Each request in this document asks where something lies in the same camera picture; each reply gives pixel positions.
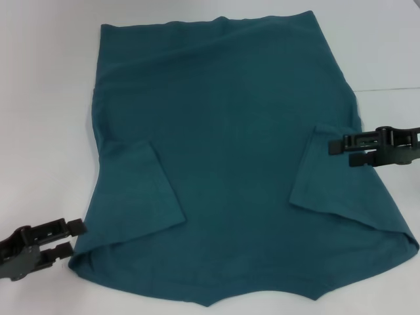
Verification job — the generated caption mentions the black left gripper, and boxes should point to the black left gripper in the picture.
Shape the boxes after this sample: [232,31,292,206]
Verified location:
[0,218,87,282]

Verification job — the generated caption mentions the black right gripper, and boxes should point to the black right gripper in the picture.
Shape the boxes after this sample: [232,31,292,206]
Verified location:
[328,125,420,169]

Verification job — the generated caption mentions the teal blue t-shirt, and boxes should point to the teal blue t-shirt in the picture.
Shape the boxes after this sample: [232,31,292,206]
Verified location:
[68,10,419,308]

